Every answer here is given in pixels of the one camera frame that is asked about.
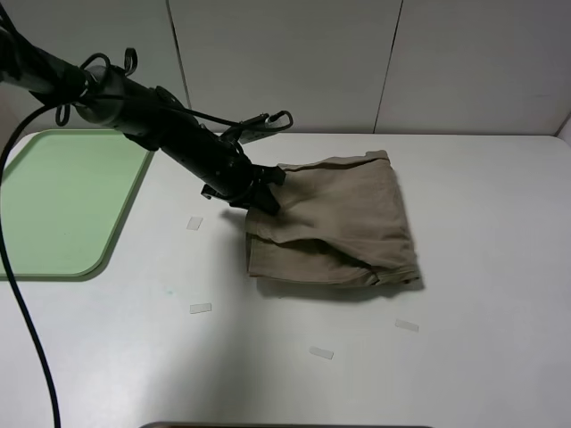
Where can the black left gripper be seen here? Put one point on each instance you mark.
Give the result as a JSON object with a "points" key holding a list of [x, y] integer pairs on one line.
{"points": [[230, 176]]}

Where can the khaki shorts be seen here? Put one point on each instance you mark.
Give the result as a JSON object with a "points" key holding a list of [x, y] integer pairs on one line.
{"points": [[342, 222]]}

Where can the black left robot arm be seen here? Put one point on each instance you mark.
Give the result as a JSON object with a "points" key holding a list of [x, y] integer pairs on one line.
{"points": [[106, 95]]}

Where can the green plastic tray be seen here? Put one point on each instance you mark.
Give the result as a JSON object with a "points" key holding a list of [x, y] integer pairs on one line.
{"points": [[64, 199]]}

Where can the clear tape piece lower left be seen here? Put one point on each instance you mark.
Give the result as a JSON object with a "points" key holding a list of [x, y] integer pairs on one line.
{"points": [[200, 308]]}

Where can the clear tape piece bottom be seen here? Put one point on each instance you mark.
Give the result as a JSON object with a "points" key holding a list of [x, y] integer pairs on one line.
{"points": [[322, 353]]}

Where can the clear tape piece lower right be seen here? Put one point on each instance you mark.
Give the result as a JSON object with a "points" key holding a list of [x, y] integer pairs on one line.
{"points": [[406, 325]]}

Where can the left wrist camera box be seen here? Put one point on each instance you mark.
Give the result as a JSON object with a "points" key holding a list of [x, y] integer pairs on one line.
{"points": [[254, 129]]}

